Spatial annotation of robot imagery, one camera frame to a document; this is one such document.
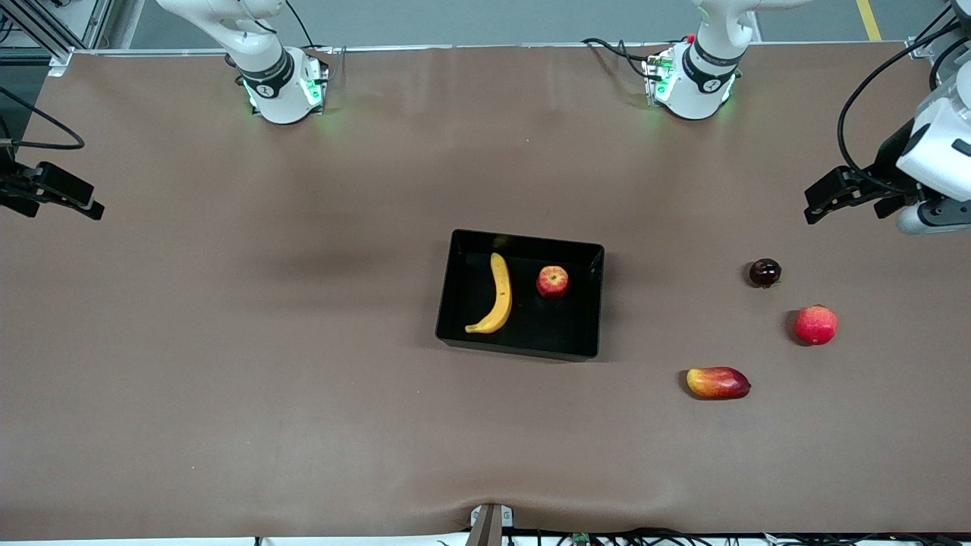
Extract small red yellow apple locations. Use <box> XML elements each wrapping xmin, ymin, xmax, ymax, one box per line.
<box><xmin>536</xmin><ymin>265</ymin><xmax>570</xmax><ymax>299</ymax></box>

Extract black rectangular plastic box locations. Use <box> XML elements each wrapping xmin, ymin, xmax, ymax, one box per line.
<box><xmin>435</xmin><ymin>229</ymin><xmax>605</xmax><ymax>361</ymax></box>

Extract yellow banana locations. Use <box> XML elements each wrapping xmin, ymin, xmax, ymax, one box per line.
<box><xmin>465</xmin><ymin>253</ymin><xmax>514</xmax><ymax>334</ymax></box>

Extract red round peach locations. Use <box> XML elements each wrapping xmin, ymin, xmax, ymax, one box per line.
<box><xmin>793</xmin><ymin>305</ymin><xmax>839</xmax><ymax>347</ymax></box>

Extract red yellow mango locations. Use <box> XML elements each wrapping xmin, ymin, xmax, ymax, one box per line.
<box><xmin>686</xmin><ymin>366</ymin><xmax>752</xmax><ymax>400</ymax></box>

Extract brown table mat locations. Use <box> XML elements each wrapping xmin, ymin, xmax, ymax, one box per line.
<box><xmin>0</xmin><ymin>42</ymin><xmax>971</xmax><ymax>541</ymax></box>

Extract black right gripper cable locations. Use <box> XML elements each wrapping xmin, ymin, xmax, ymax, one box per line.
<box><xmin>0</xmin><ymin>86</ymin><xmax>85</xmax><ymax>150</ymax></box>

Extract aluminium frame rails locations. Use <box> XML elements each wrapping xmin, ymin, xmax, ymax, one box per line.
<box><xmin>0</xmin><ymin>0</ymin><xmax>115</xmax><ymax>77</ymax></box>

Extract black left base cable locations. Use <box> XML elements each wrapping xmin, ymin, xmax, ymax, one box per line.
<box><xmin>583</xmin><ymin>36</ymin><xmax>655</xmax><ymax>80</ymax></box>

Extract black base cable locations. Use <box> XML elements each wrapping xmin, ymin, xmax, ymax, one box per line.
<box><xmin>583</xmin><ymin>36</ymin><xmax>655</xmax><ymax>80</ymax></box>
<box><xmin>284</xmin><ymin>0</ymin><xmax>346</xmax><ymax>54</ymax></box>

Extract black right base cable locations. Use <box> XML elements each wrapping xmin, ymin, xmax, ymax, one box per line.
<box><xmin>284</xmin><ymin>0</ymin><xmax>346</xmax><ymax>54</ymax></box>

